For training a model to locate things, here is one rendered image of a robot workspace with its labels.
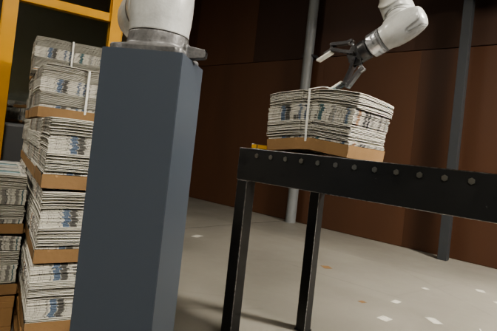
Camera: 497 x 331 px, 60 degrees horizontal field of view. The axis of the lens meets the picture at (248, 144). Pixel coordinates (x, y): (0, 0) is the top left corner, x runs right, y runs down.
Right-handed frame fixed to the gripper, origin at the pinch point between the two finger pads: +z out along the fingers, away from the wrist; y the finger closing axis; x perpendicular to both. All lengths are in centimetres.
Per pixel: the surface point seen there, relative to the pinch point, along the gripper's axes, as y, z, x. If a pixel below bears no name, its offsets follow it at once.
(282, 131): 18.8, 17.9, -13.8
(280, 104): 7.9, 15.7, -13.1
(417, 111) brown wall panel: -59, 52, 289
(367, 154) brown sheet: 36.4, -4.9, 0.5
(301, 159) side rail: 36.2, 5.9, -26.5
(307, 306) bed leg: 84, 57, 25
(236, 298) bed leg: 73, 51, -24
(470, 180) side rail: 60, -40, -26
